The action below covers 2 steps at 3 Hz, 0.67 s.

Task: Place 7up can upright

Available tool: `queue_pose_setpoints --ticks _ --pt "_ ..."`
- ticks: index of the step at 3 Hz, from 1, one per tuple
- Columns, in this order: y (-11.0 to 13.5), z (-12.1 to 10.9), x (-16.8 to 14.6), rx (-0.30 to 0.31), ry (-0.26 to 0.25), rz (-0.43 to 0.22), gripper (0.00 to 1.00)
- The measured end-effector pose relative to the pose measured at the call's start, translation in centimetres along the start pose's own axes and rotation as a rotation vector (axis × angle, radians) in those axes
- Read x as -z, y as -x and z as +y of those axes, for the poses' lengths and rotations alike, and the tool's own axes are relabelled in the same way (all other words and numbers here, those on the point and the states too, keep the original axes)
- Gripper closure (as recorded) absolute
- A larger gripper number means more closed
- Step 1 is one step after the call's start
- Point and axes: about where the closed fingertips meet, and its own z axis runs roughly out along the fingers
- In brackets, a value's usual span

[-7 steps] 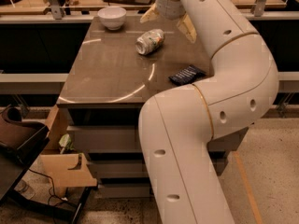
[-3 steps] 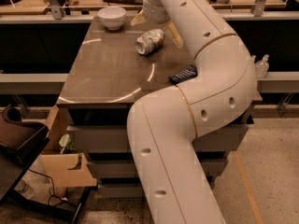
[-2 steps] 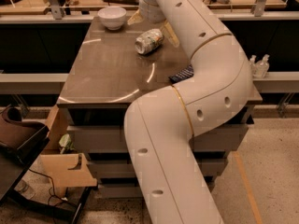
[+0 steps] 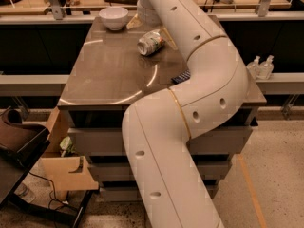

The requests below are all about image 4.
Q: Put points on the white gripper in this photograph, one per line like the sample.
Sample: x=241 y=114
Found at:
x=144 y=15

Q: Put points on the silver green 7up can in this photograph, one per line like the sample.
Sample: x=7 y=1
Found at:
x=150 y=42

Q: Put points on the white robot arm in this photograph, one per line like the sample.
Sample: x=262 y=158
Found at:
x=157 y=127

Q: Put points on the white ceramic bowl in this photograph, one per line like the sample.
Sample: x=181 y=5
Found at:
x=114 y=18

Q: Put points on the dark blue snack packet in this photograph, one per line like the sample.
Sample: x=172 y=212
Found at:
x=182 y=77

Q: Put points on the left clear pump bottle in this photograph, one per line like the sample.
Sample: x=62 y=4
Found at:
x=253 y=67

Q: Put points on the clear pump bottle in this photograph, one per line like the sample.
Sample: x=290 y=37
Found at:
x=265 y=68
x=253 y=67

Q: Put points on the right clear pump bottle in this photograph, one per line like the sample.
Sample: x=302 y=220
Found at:
x=265 y=68

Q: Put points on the top grey drawer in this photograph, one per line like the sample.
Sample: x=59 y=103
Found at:
x=109 y=142

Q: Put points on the grey drawer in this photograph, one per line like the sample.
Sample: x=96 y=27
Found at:
x=116 y=193
x=109 y=142
x=121 y=171

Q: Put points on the green white small packet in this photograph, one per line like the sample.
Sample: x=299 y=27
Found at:
x=67 y=147

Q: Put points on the middle grey drawer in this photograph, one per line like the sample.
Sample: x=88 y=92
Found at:
x=121 y=171

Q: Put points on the beige cardboard piece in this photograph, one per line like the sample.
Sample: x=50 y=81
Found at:
x=67 y=173

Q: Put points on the bottom grey drawer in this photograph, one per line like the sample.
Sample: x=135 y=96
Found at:
x=116 y=193

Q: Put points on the dark brown tray cart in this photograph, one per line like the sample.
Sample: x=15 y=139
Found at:
x=21 y=146

